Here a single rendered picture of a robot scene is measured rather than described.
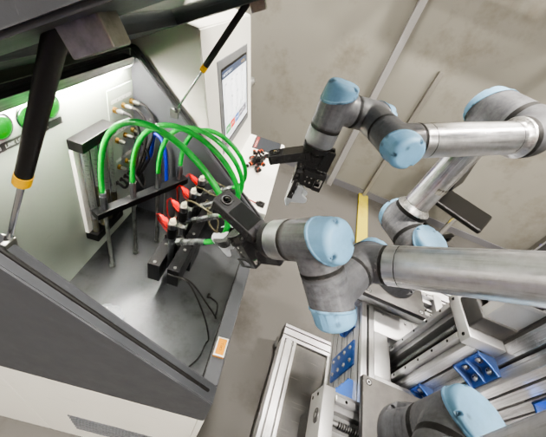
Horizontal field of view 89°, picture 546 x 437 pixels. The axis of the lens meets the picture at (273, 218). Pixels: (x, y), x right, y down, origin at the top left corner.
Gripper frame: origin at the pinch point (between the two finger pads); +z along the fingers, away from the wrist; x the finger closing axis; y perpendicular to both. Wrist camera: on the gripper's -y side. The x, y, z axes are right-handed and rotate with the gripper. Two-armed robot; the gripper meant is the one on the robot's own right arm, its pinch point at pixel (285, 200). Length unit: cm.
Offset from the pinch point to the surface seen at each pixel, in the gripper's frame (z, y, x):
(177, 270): 26.3, -24.7, -16.6
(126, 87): -10, -57, 15
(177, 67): -19, -45, 23
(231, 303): 29.3, -5.5, -20.1
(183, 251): 26.3, -26.0, -8.5
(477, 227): 69, 196, 155
